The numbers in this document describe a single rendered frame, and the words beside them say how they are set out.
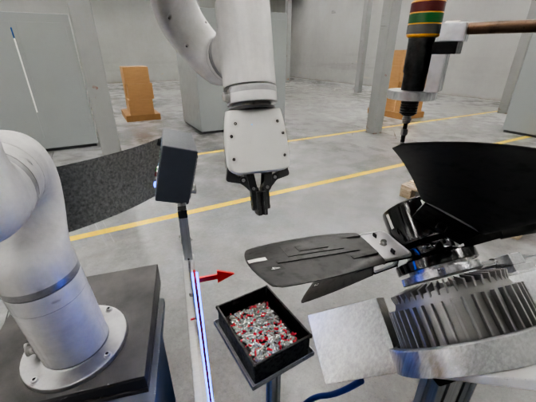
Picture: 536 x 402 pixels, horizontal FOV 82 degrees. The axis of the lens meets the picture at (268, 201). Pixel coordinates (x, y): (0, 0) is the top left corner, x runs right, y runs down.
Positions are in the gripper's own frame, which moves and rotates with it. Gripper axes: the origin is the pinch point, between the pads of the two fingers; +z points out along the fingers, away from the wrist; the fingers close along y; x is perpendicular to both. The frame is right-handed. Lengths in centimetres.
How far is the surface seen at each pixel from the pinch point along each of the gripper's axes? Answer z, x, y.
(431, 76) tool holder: -16.8, -12.8, 23.0
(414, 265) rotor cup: 13.7, -6.3, 25.4
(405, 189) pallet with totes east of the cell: 49, 248, 231
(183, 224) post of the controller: 13, 53, -14
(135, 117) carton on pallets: -116, 788, -106
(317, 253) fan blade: 9.9, -1.9, 8.9
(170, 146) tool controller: -12, 52, -15
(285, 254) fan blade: 9.7, -0.2, 3.7
